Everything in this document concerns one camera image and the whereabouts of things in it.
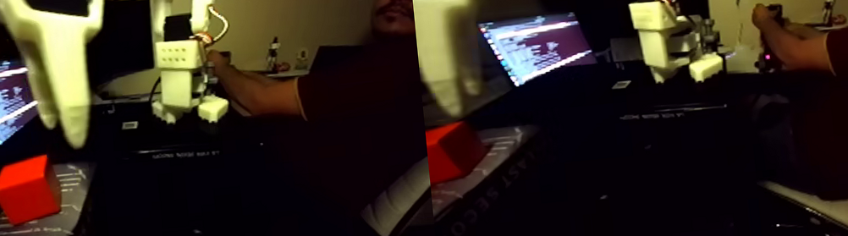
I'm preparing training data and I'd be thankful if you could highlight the red cube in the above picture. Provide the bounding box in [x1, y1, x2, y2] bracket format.
[0, 153, 66, 228]

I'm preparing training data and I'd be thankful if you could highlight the dark leader arm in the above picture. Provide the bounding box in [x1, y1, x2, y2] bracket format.
[752, 3, 791, 72]

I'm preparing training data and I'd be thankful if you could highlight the person's right hand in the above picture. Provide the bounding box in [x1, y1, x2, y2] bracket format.
[750, 2, 789, 46]

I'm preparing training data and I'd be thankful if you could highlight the black box with white print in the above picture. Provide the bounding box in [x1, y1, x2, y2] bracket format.
[108, 135, 255, 167]

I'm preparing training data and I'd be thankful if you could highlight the small figurine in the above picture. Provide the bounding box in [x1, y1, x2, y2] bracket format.
[821, 0, 839, 26]

